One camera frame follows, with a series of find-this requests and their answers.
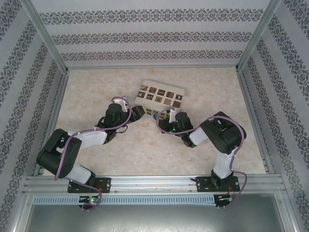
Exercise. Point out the aluminium frame post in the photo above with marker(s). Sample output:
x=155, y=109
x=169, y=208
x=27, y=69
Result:
x=258, y=36
x=46, y=38

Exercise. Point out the wooden box with picture tiles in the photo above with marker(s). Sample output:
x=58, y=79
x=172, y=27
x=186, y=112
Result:
x=160, y=94

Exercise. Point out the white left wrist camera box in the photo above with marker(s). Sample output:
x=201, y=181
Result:
x=121, y=104

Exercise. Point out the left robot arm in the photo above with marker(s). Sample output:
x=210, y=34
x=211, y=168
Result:
x=60, y=154

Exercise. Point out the aluminium side rail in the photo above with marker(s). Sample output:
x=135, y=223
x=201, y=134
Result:
x=56, y=108
x=251, y=101

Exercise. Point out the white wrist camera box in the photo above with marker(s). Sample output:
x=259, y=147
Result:
x=121, y=104
x=172, y=114

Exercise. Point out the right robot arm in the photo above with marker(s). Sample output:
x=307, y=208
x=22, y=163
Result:
x=224, y=135

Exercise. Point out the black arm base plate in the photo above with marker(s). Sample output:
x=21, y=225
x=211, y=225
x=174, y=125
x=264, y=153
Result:
x=106, y=184
x=204, y=184

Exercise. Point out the small controller board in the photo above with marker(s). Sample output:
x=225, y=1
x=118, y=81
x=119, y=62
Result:
x=90, y=200
x=223, y=199

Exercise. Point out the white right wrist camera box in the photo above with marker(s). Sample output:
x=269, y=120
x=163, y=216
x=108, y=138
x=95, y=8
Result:
x=172, y=114

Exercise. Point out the aluminium mounting rail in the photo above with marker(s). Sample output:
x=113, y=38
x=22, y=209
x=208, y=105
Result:
x=154, y=184

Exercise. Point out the grey metal sheet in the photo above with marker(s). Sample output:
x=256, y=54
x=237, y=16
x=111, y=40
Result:
x=154, y=218

